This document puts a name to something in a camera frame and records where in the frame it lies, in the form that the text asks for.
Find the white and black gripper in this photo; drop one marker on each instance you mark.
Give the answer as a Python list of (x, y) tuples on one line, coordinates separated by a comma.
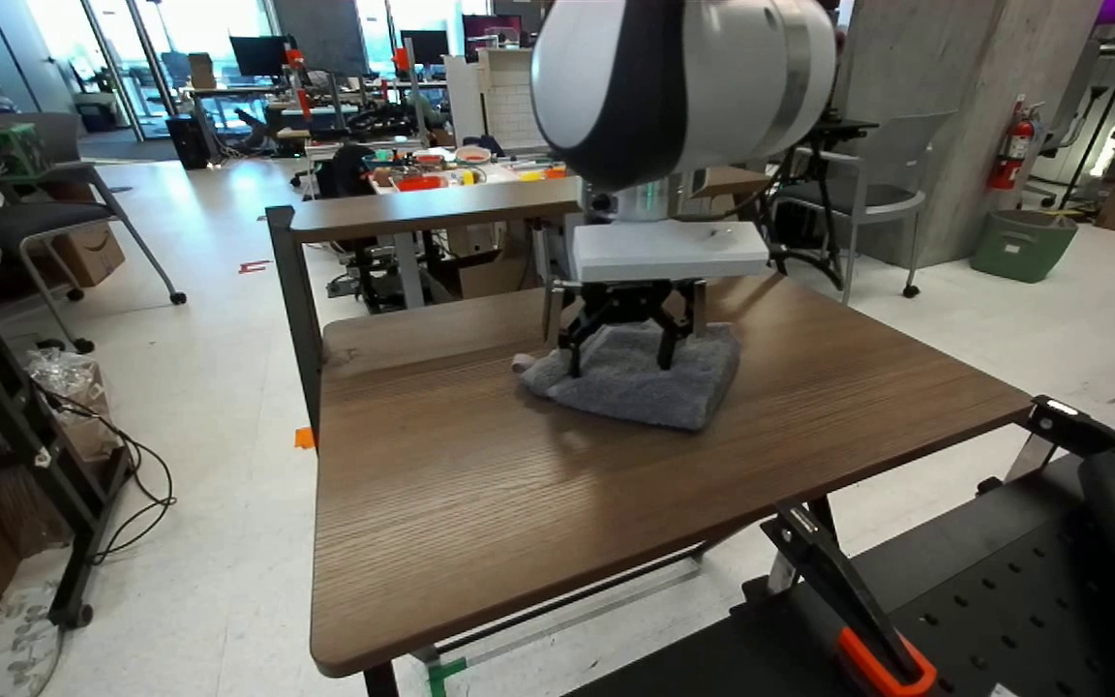
[(667, 254)]

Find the grey towel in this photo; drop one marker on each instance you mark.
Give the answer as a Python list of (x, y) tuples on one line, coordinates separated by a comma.
[(636, 397)]

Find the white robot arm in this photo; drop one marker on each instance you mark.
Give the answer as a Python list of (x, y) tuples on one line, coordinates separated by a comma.
[(712, 78)]

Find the cardboard box under shelf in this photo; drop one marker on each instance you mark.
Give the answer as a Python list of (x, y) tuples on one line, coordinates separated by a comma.
[(498, 277)]

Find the white table with clutter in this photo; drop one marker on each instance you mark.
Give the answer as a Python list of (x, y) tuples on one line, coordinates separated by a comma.
[(480, 170)]

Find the flat orange item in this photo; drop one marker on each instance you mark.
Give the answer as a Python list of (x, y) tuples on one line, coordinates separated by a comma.
[(422, 183)]

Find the white partition board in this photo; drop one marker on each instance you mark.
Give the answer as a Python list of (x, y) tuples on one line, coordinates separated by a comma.
[(492, 100)]

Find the grey metal chair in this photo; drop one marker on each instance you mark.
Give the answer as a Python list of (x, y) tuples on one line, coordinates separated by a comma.
[(888, 199)]

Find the black computer monitor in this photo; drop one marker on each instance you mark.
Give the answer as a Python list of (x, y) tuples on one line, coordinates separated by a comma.
[(257, 55), (422, 50), (488, 37)]

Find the orange floor tape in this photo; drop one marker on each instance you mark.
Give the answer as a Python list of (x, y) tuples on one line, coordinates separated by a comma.
[(304, 441)]

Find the green floor tape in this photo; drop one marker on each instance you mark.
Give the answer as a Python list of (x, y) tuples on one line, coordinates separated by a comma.
[(443, 674)]

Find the green plastic bin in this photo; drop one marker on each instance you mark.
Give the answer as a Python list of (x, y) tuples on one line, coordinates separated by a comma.
[(1022, 246)]

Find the red fire extinguisher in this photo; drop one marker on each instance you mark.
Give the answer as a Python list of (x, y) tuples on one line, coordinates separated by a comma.
[(1010, 148)]

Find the black perforated base board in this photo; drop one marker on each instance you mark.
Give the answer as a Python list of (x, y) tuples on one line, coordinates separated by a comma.
[(996, 606)]

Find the black trash bin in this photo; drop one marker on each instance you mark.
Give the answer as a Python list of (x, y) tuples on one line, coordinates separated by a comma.
[(191, 143)]

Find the small cardboard box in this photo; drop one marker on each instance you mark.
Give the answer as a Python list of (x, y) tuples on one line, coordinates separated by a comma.
[(88, 254)]

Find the clear plastic bag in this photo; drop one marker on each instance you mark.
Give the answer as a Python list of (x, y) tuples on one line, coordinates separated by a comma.
[(68, 390)]

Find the brown wooden desk black frame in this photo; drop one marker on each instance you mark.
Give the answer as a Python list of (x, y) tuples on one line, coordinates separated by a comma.
[(519, 490)]

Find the black metal shelving frame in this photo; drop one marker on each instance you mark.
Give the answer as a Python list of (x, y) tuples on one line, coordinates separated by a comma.
[(18, 428)]

